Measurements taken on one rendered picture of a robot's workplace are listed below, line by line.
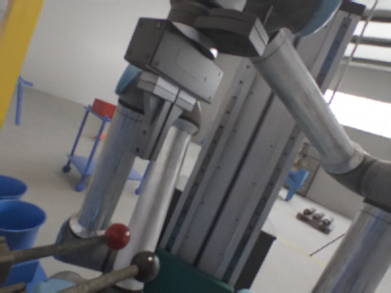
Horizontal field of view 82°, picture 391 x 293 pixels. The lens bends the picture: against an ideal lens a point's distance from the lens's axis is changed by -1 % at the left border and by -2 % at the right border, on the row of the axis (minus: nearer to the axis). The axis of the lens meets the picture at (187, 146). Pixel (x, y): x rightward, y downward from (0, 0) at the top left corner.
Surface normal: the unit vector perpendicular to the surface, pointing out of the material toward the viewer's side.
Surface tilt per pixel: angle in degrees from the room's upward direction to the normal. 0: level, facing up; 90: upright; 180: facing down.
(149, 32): 90
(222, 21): 90
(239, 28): 90
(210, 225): 90
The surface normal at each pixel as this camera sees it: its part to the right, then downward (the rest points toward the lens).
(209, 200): -0.22, 0.01
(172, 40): 0.73, 0.37
